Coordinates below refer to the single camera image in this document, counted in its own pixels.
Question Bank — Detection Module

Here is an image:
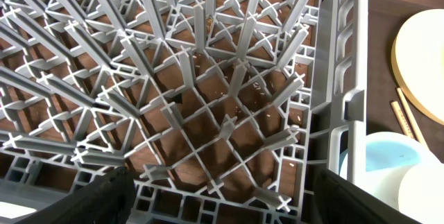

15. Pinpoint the yellow plate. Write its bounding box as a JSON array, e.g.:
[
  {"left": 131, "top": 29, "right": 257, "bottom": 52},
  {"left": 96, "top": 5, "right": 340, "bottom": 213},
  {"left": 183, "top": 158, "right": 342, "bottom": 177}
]
[{"left": 391, "top": 9, "right": 443, "bottom": 124}]

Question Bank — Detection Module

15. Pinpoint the brown serving tray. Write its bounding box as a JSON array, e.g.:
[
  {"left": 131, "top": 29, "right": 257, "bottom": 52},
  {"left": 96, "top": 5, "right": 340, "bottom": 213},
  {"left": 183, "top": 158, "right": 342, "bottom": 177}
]
[{"left": 366, "top": 0, "right": 443, "bottom": 163}]

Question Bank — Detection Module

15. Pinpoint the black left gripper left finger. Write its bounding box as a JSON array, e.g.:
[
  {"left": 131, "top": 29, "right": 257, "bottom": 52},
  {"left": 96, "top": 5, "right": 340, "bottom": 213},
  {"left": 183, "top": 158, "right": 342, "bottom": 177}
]
[{"left": 18, "top": 166, "right": 136, "bottom": 224}]

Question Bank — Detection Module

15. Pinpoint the wooden chopstick left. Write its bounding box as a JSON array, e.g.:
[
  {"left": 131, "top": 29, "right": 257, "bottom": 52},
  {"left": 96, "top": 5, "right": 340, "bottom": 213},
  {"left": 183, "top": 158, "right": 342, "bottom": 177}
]
[{"left": 391, "top": 101, "right": 415, "bottom": 139}]

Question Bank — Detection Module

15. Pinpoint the wooden chopstick right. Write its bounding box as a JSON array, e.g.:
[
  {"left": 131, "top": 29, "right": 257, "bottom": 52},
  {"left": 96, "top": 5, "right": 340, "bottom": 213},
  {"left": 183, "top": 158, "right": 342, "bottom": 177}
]
[{"left": 396, "top": 87, "right": 429, "bottom": 148}]

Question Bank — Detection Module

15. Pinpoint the wooden chopstick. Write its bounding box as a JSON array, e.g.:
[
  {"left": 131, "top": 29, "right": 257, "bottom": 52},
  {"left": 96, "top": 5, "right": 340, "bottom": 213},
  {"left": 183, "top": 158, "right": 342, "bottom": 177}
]
[
  {"left": 396, "top": 87, "right": 429, "bottom": 148},
  {"left": 391, "top": 101, "right": 415, "bottom": 139}
]

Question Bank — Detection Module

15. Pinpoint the white paper cup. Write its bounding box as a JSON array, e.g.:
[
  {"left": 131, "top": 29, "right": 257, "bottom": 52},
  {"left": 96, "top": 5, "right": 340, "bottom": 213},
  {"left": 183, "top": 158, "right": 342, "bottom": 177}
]
[{"left": 361, "top": 163, "right": 443, "bottom": 224}]

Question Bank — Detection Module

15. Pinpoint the grey plastic dish rack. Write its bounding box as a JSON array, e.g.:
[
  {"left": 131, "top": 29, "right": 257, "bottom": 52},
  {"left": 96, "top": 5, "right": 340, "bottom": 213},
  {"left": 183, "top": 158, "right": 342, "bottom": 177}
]
[{"left": 1, "top": 0, "right": 368, "bottom": 223}]

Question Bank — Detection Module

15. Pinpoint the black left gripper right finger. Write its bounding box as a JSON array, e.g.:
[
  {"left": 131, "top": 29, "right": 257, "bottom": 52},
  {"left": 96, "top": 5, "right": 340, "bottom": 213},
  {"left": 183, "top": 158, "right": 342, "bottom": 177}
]
[{"left": 314, "top": 169, "right": 419, "bottom": 224}]

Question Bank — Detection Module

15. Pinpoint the blue bowl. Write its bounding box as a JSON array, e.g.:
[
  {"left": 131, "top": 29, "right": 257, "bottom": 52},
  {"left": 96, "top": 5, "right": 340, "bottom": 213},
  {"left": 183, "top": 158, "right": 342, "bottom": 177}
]
[{"left": 339, "top": 132, "right": 440, "bottom": 186}]

